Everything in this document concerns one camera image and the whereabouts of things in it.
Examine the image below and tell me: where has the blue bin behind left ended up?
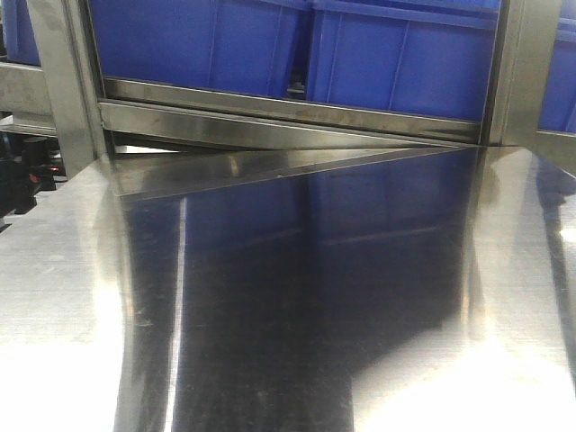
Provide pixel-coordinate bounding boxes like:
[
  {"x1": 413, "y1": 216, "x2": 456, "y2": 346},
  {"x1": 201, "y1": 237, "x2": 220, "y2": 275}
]
[{"x1": 89, "y1": 1, "x2": 311, "y2": 97}]

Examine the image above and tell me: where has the blue bin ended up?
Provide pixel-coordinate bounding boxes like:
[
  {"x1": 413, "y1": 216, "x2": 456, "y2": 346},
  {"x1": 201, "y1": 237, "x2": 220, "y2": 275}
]
[
  {"x1": 89, "y1": 1, "x2": 311, "y2": 97},
  {"x1": 1, "y1": 0, "x2": 41, "y2": 67},
  {"x1": 539, "y1": 1, "x2": 576, "y2": 133},
  {"x1": 306, "y1": 1, "x2": 498, "y2": 122}
]

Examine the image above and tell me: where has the blue bin behind right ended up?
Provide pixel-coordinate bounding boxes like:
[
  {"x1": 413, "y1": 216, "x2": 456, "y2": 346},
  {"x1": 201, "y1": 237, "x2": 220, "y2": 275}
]
[{"x1": 306, "y1": 1, "x2": 498, "y2": 122}]

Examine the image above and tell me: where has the black equipment with red light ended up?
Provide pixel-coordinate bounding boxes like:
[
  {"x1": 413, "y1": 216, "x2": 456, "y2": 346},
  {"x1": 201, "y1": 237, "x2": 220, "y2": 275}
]
[{"x1": 1, "y1": 132, "x2": 68, "y2": 218}]

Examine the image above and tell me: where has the blue bin far right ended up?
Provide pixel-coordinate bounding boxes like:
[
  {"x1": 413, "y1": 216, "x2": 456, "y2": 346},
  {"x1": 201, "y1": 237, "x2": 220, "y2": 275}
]
[{"x1": 539, "y1": 1, "x2": 576, "y2": 133}]

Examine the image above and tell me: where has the blue bin far left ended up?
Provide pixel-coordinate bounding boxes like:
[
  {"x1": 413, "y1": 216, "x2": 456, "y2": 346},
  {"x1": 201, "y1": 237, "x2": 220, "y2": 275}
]
[{"x1": 1, "y1": 0, "x2": 41, "y2": 67}]

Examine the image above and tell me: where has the stainless steel shelf frame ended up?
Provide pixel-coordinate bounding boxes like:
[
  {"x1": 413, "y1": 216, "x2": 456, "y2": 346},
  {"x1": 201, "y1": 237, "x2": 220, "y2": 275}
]
[{"x1": 28, "y1": 1, "x2": 574, "y2": 175}]

